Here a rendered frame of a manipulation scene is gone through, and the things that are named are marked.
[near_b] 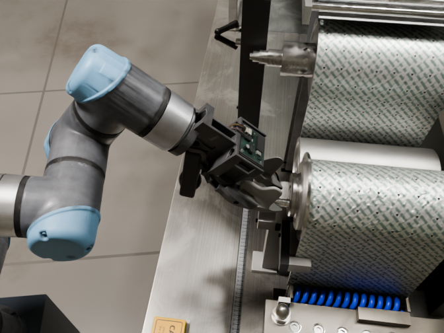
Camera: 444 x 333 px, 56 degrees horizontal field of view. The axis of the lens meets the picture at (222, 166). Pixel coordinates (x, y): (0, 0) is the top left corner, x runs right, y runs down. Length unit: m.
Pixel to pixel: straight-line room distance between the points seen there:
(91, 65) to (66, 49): 2.75
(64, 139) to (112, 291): 1.50
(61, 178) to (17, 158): 2.10
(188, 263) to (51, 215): 0.58
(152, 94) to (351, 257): 0.44
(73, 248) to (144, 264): 1.54
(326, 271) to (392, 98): 0.33
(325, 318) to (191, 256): 0.35
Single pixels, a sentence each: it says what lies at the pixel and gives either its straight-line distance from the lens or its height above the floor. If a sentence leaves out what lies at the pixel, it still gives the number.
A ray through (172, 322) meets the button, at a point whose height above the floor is 0.92.
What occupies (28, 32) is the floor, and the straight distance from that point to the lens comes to 3.54.
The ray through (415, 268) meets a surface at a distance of 0.82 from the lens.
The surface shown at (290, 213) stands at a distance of 0.69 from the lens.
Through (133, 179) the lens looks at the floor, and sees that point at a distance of 2.32.
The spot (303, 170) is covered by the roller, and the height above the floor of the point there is 1.31.
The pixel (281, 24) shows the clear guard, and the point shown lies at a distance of 1.65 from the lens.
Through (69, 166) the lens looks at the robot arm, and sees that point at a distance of 0.54.
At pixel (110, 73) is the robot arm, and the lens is 0.52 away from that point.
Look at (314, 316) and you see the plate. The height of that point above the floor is 1.03.
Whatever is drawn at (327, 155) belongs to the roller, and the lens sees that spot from 0.80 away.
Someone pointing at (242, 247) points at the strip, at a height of 0.90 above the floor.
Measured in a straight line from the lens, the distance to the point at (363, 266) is 0.80.
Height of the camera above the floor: 1.84
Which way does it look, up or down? 52 degrees down
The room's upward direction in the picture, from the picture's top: straight up
